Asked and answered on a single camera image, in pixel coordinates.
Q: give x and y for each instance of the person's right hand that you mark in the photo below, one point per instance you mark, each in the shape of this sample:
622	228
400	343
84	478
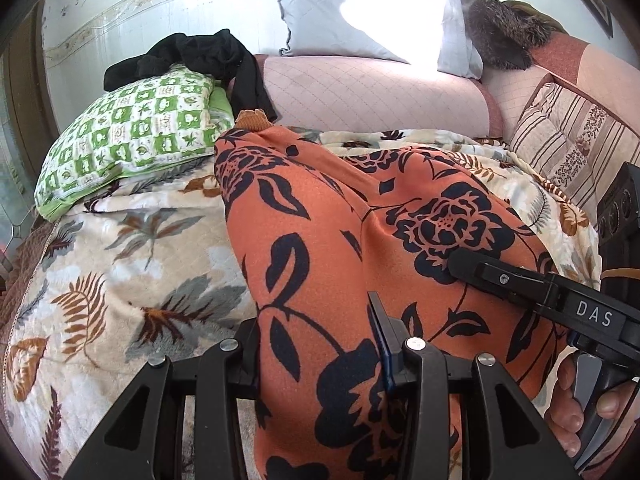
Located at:
565	417

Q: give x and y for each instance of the dark brown furry cushion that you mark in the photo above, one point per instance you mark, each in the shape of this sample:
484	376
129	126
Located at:
503	32

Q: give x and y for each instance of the pink quilted headboard cushion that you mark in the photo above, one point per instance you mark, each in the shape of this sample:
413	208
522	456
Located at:
368	95

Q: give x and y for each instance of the striped beige pillow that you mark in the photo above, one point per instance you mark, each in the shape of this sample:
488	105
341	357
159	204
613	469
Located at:
574	143

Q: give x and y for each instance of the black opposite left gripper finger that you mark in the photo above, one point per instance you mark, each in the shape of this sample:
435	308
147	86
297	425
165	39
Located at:
524	288

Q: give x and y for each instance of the brown quilted bedspread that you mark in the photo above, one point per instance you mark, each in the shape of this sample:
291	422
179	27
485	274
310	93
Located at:
27	257

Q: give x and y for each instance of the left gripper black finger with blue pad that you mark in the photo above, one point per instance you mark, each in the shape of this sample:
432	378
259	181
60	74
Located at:
502	434
140	437

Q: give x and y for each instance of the green white patterned pillow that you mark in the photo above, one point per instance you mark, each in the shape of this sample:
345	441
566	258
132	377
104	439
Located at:
152	124

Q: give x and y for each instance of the cream leaf print blanket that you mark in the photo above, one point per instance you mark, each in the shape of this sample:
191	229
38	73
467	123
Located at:
149	270

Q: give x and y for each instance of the orange black floral garment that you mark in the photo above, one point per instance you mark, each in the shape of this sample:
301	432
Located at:
314	234

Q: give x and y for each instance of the grey blue pillow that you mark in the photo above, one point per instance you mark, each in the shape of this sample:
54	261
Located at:
429	34

